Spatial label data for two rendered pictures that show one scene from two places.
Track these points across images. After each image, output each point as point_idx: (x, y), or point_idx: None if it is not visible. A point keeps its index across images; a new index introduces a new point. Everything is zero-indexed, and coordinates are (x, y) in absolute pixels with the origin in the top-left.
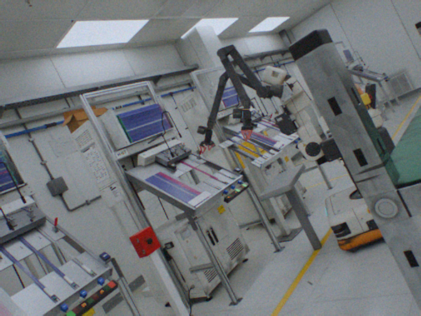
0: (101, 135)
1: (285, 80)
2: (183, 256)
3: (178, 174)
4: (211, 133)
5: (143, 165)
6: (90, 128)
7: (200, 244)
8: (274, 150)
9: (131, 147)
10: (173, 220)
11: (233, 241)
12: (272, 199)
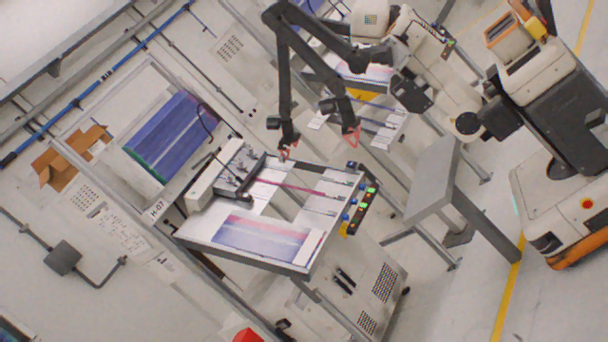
0: (114, 193)
1: (392, 27)
2: (311, 334)
3: (259, 208)
4: (291, 123)
5: (199, 211)
6: (89, 183)
7: None
8: None
9: (169, 189)
10: None
11: (378, 272)
12: None
